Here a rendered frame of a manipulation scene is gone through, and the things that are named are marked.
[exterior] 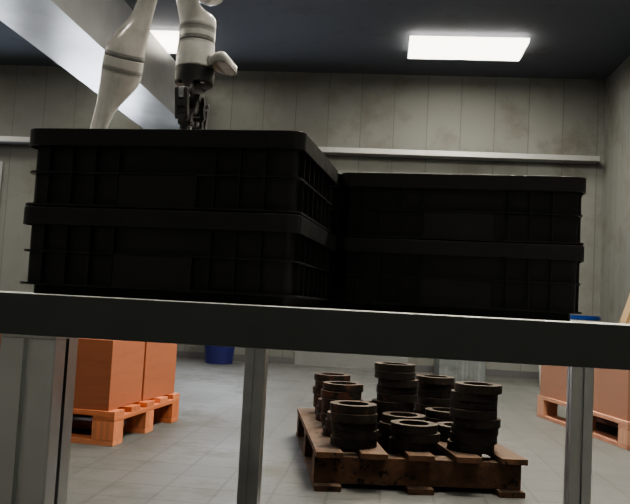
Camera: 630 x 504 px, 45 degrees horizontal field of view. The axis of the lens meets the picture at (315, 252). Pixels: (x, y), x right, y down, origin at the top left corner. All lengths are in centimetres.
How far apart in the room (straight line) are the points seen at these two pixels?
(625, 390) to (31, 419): 415
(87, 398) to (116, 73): 227
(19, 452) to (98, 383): 296
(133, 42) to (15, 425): 116
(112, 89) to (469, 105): 795
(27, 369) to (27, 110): 972
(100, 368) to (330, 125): 621
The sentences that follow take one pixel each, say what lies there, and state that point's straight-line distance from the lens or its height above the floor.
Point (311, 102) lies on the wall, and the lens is 957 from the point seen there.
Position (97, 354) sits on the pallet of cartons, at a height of 42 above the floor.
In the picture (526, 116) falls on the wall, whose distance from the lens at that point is 963.
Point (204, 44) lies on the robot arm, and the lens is 152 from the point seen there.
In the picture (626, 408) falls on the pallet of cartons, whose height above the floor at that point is 22.
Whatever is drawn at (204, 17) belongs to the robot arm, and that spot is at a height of 124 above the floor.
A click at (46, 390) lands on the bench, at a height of 60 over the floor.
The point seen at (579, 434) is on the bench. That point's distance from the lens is 229.
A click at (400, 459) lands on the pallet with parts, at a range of 314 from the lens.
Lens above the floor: 70
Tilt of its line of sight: 4 degrees up
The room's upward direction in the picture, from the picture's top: 3 degrees clockwise
